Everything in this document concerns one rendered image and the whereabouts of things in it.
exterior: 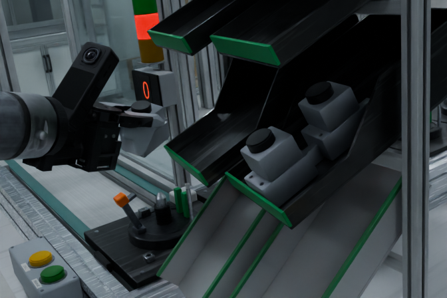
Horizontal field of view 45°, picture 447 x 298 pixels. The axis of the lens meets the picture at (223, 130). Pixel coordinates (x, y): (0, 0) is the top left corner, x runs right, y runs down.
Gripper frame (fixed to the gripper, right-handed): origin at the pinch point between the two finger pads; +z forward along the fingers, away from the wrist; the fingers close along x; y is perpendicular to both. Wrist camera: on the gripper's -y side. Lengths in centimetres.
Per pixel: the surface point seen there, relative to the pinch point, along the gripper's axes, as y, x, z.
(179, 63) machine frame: -6, -58, 93
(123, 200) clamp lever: 17.5, -7.6, 9.6
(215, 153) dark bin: 1.6, 15.1, -3.8
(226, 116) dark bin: -2.6, 11.8, 3.4
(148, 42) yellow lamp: -10.3, -21.4, 25.4
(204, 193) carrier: 18.6, -6.2, 36.1
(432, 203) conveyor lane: 10, 36, 65
